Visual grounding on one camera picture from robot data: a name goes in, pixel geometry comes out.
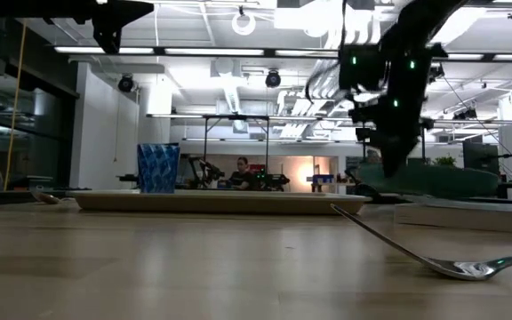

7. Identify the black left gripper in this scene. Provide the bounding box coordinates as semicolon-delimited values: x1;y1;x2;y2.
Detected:
89;0;156;56

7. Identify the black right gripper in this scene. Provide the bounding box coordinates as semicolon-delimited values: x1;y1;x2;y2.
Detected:
348;91;435;180

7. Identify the teal plate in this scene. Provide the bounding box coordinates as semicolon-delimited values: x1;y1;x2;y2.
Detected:
356;162;500;200

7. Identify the fork with pink handle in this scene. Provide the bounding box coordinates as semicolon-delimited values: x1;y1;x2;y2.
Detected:
330;203;512;282

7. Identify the blue translucent cup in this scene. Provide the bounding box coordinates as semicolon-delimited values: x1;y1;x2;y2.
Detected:
136;142;181;195

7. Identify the dark monitor on arm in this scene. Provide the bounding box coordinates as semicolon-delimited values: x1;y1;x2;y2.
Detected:
461;140;500;175

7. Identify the beige plastic tray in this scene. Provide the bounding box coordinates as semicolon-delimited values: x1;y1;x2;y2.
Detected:
67;189;372;217

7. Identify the green background plant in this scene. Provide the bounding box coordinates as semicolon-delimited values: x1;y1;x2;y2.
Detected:
432;155;458;169

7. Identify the black ceiling spotlight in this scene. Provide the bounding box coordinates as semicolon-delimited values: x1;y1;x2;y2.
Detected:
264;68;283;89
117;74;135;94

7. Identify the black paperback book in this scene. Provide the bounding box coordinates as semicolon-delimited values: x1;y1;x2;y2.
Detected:
393;194;512;236

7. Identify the white ceiling ring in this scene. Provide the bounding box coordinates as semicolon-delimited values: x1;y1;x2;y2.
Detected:
230;12;258;37

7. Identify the black metal rig frame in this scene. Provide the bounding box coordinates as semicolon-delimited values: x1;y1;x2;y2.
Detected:
201;114;271;188

